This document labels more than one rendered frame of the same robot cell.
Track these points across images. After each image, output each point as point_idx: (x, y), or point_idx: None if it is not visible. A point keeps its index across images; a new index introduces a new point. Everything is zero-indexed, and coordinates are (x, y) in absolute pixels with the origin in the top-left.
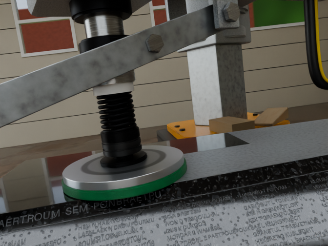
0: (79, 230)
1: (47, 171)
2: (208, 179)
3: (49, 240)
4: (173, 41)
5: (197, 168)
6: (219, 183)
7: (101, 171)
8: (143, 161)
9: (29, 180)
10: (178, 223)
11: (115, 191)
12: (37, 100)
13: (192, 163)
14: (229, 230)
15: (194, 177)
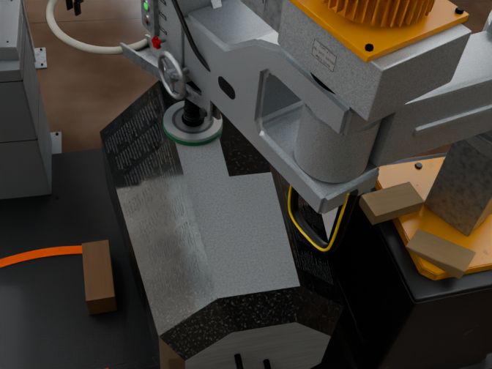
0: (159, 121)
1: None
2: (176, 153)
3: (156, 114)
4: (192, 99)
5: (191, 149)
6: (176, 157)
7: (179, 113)
8: (186, 126)
9: None
10: (162, 150)
11: (162, 122)
12: (159, 77)
13: (199, 148)
14: (161, 168)
15: (178, 148)
